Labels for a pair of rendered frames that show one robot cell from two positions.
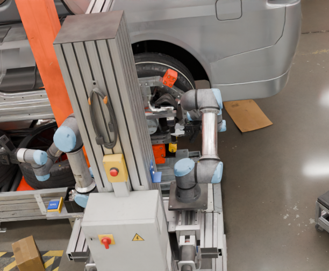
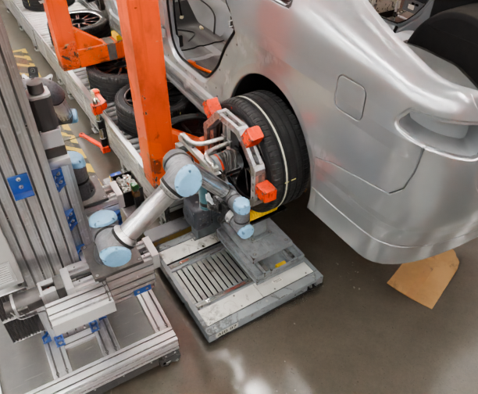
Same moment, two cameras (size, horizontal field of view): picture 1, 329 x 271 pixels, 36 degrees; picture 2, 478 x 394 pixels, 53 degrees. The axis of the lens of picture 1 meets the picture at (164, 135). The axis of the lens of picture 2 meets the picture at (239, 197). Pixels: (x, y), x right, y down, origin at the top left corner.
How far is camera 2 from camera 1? 2.27 m
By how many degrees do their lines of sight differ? 38
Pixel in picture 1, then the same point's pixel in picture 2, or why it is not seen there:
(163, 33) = (283, 81)
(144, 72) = (242, 112)
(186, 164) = (101, 218)
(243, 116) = (418, 271)
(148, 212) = not seen: outside the picture
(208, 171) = (102, 244)
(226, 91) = (322, 206)
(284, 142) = (409, 338)
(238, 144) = (365, 289)
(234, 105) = not seen: hidden behind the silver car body
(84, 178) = not seen: hidden behind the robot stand
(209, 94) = (176, 168)
